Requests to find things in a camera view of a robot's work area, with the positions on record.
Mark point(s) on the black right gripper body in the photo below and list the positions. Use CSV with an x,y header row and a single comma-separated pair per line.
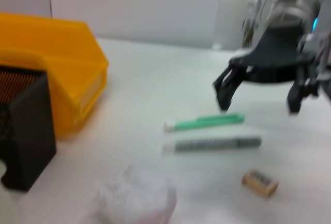
x,y
276,61

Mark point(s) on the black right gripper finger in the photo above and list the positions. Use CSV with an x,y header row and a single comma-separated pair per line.
x,y
300,97
225,89

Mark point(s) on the green pen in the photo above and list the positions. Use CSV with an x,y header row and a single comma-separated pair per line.
x,y
207,121

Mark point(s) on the beige eraser with barcode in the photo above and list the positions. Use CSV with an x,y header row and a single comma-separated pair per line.
x,y
259,184

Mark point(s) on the white paper ball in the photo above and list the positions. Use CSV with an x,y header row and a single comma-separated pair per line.
x,y
134,198

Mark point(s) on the grey marker pen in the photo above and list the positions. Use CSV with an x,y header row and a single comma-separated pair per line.
x,y
212,145

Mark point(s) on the black mesh pen holder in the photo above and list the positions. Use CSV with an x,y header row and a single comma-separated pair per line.
x,y
31,131

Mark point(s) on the yellow plastic bin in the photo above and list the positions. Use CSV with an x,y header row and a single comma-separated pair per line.
x,y
64,53

